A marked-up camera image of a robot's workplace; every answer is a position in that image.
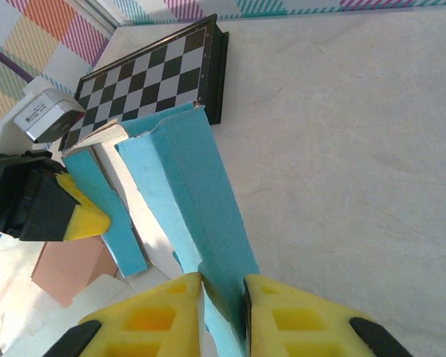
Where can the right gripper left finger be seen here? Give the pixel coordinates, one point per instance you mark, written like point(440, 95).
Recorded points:
point(145, 327)

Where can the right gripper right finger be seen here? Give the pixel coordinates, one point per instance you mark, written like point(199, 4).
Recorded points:
point(301, 327)

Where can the blue paper box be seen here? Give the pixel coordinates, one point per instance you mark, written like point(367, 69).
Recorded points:
point(193, 186)

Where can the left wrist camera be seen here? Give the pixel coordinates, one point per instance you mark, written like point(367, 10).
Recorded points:
point(44, 111)

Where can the aluminium frame post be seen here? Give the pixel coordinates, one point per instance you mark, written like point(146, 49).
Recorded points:
point(104, 11)

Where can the pink paper box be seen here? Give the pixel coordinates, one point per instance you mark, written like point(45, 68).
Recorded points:
point(70, 267)

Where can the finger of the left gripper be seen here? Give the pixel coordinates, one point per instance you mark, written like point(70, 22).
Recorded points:
point(52, 212)

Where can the black grey chessboard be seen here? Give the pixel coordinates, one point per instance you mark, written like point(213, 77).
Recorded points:
point(152, 82)

